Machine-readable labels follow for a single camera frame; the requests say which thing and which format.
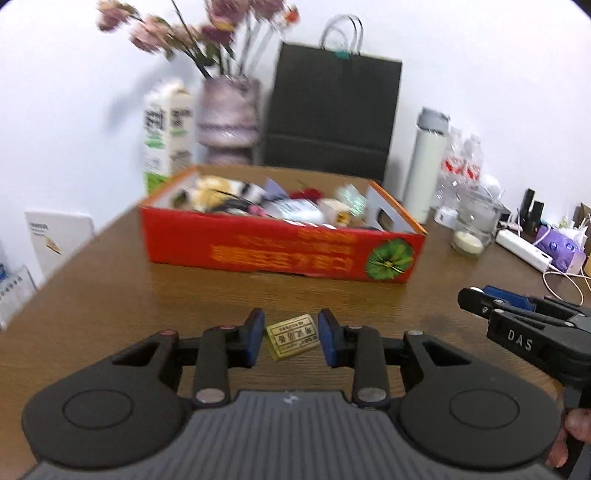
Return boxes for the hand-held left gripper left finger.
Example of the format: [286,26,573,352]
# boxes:
[108,308,266,407]

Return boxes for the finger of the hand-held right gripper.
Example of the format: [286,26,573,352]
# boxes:
[482,285,591,320]
[458,287,591,332]

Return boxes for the white thermos bottle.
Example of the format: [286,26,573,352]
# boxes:
[402,107,451,224]

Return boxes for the white round gadget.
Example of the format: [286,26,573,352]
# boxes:
[480,174,504,199]

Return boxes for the white power strip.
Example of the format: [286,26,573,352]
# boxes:
[495,229,553,271]

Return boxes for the glass cup with candle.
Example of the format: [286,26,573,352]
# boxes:
[450,185,504,257]

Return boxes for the white blue printed box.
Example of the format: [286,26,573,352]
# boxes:
[0,240,38,329]

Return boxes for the red cardboard box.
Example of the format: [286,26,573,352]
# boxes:
[139,165,428,283]

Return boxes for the purple cloth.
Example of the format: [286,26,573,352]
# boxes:
[263,178,290,202]

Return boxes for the white charging cable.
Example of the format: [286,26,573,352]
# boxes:
[542,270,591,306]

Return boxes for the small gold packet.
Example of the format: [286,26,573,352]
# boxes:
[265,314,320,361]

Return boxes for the yellow white plush toy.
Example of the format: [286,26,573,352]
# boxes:
[191,175,241,213]

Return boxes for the dried pink flowers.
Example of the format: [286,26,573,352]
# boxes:
[96,0,301,79]

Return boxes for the wooden desk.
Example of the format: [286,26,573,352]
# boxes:
[0,205,591,480]

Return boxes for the brown paper bag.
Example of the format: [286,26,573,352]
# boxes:
[573,202,591,241]

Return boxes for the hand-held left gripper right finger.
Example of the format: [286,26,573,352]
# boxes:
[318,308,476,407]

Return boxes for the clear red label water bottle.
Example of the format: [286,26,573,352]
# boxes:
[436,129,465,208]
[462,135,485,185]

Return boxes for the black paper bag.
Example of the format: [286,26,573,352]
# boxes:
[263,14,402,181]

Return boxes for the purple white ceramic vase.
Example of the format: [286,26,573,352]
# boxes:
[196,76,262,166]

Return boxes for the white green milk carton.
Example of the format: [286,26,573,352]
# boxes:
[142,80,195,195]

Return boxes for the green white packet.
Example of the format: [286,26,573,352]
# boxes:
[335,185,368,216]

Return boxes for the purple tissue pack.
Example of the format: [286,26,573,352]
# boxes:
[536,224,589,273]

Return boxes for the small cream box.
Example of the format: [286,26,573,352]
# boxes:
[318,198,352,227]

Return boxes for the person's right hand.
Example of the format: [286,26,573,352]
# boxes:
[545,408,591,467]

